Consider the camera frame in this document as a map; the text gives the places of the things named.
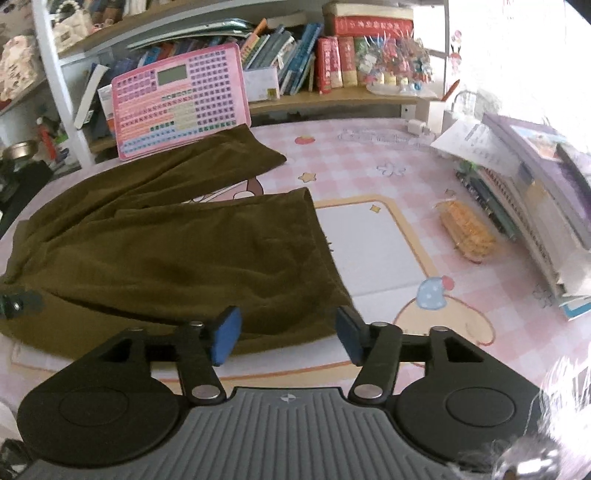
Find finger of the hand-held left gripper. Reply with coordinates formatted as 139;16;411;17
0;288;44;320

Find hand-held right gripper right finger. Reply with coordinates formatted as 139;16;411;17
335;305;491;404

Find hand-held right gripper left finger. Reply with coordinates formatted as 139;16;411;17
90;305;244;401

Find olive green pants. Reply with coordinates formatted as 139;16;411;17
0;126;354;359

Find person's right forearm fluffy sleeve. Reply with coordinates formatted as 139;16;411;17
445;355;591;480

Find pink printed desk mat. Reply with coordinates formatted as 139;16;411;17
0;116;591;462

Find black bag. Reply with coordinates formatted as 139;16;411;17
0;159;54;220

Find metal bowl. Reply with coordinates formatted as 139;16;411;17
2;140;41;163

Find orange snack packet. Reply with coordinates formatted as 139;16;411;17
434;196;500;265

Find white leaning book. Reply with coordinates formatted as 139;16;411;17
73;62;110;131

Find white printed paper sheet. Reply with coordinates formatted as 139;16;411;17
429;117;525;180

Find white box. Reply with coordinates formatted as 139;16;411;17
427;99;447;136

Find floral fabric bundle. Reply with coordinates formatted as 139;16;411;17
0;34;38;101

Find white power adapter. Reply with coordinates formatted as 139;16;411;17
442;107;463;136

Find wooden shelf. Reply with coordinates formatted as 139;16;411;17
60;0;432;153

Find pink toy learning tablet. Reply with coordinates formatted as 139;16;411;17
111;42;253;162

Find stack of books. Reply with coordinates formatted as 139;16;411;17
455;112;591;322

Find thick red book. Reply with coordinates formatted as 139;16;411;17
316;37;343;96

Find red and cream book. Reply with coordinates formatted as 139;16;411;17
338;36;359;89

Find colourful figurine decoration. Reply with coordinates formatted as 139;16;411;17
355;33;440;99

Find row of shelf books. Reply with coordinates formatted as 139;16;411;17
238;18;325;99

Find cream handbag with beads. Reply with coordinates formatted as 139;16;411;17
52;0;94;52

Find red cardboard box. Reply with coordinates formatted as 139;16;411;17
322;1;415;38

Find white metal post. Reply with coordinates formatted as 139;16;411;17
31;0;96;168

